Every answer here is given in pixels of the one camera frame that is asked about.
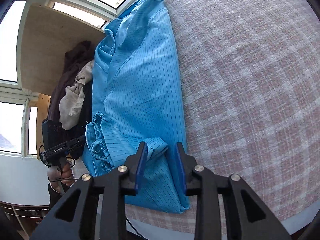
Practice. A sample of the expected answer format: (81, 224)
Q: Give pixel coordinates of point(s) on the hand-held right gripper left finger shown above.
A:
(141, 167)

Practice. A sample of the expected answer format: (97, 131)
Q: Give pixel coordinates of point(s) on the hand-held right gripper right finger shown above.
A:
(180, 167)

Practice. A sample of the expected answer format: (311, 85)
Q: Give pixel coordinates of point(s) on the blue striped jacket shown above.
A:
(145, 80)

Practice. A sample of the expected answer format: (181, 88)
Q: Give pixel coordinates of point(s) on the person's left forearm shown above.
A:
(53, 197)

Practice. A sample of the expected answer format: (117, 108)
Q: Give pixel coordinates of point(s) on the person's left hand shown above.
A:
(67, 175)

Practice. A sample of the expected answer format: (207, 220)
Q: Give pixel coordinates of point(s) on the pine plank board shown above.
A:
(43, 110)

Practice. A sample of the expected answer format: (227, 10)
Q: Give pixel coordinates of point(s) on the beige knit sweater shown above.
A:
(72, 105)

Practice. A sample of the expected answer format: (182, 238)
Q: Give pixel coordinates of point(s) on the black garment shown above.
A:
(86, 110)

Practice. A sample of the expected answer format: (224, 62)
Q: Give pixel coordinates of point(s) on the brown garment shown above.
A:
(72, 62)

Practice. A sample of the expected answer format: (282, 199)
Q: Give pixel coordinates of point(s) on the pink plaid cloth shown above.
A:
(250, 92)

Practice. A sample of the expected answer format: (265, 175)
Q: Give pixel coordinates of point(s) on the large wooden board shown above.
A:
(50, 42)

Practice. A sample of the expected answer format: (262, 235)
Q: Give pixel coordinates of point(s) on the white window frame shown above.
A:
(22, 90)

